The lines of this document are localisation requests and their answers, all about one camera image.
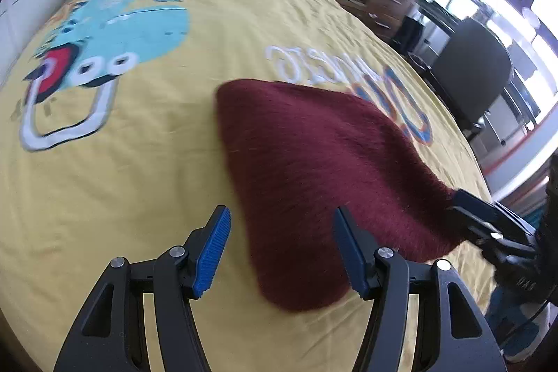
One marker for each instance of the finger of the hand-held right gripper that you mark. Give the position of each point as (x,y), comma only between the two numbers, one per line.
(479,234)
(484,208)

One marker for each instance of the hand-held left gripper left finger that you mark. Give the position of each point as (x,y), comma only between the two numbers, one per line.
(213,254)

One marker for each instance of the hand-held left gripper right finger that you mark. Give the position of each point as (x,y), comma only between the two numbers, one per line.
(348,250)

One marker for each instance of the maroon knit sweater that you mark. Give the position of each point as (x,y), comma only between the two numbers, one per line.
(314,163)

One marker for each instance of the person's leg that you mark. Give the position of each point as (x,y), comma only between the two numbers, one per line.
(501,311)

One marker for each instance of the person's shoe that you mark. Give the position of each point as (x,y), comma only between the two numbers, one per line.
(529,337)

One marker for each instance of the yellow printed bedspread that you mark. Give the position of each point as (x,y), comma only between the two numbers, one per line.
(130,180)

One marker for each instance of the black office chair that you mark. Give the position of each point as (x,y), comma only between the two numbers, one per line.
(471,67)

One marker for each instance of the black box under desk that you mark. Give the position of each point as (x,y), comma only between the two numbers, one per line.
(409,35)

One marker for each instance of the glass desk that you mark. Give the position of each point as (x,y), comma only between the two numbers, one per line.
(440,12)

